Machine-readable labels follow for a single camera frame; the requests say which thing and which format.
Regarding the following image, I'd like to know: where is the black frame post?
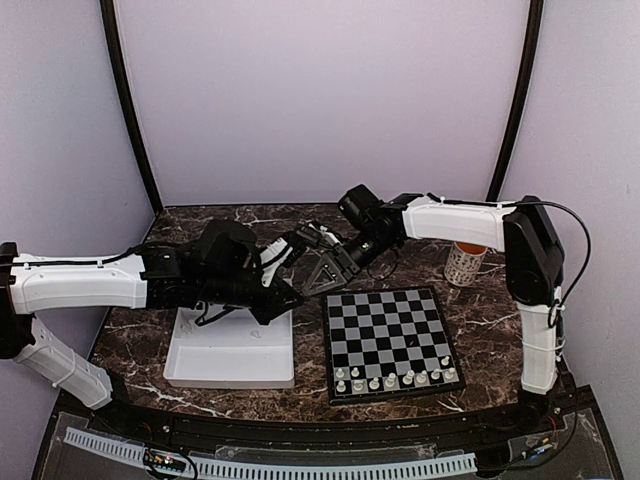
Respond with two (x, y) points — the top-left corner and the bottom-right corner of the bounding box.
(99, 0), (164, 216)
(485, 0), (544, 202)

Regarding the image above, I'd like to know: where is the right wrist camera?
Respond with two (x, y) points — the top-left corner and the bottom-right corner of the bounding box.
(338, 184), (384, 231)

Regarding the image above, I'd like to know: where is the white slotted cable duct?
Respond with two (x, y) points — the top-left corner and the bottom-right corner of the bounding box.
(63, 427), (477, 479)

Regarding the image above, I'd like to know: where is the right black frame post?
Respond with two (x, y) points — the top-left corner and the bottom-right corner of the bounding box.
(485, 0), (544, 202)

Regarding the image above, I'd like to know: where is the white mug orange inside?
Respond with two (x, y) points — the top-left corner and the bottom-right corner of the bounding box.
(444, 242), (488, 287)

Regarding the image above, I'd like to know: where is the white chess queen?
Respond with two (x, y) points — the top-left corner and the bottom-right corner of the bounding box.
(384, 373), (398, 391)

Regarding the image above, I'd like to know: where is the black front rail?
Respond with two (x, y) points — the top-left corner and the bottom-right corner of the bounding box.
(92, 395), (558, 451)

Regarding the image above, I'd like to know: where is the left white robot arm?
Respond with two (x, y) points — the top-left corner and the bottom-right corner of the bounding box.
(1, 242), (304, 436)

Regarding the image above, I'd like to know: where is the white plastic compartment tray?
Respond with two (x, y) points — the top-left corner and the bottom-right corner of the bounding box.
(163, 308), (295, 390)

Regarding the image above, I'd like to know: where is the black and grey chessboard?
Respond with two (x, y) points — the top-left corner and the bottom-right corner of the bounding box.
(321, 286), (466, 406)

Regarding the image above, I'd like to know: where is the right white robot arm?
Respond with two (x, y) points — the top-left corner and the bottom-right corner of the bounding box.
(302, 185), (565, 434)

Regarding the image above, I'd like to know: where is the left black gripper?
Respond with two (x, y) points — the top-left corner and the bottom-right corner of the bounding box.
(200, 260), (305, 326)

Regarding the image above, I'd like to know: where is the left black frame post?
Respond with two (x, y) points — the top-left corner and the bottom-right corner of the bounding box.
(99, 0), (164, 216)

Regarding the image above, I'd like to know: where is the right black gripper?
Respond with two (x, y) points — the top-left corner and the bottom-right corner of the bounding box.
(302, 228), (396, 298)

